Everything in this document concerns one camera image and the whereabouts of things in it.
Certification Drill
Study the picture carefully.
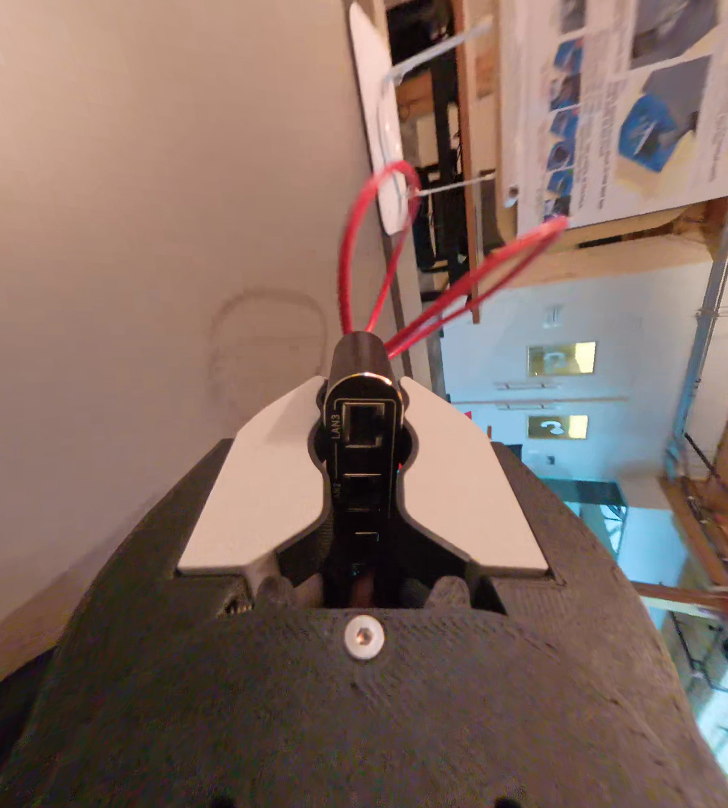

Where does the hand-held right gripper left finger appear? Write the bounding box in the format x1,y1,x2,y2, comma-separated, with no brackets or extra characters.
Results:
176,375,330,597

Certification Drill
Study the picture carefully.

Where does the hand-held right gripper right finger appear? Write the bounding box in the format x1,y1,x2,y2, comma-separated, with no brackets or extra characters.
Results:
398,375,552,577

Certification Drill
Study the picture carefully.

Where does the black ethernet hub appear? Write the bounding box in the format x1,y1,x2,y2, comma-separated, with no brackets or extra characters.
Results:
321,331,408,607

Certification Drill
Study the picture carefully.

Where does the white door with window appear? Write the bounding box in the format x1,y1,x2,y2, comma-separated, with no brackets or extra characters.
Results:
447,399,677,482
447,312,633,400

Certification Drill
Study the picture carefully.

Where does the metal conduit pipe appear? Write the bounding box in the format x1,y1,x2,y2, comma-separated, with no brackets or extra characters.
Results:
666,194,728,471

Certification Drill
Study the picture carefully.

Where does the instruction poster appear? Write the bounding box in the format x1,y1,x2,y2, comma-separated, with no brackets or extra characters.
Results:
498,0,728,232

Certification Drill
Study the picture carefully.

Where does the clear plastic stand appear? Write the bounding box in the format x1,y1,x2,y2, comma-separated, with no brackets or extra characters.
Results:
384,16,517,209

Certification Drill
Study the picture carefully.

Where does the red ethernet cable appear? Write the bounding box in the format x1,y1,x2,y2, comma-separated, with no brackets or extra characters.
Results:
336,160,571,362

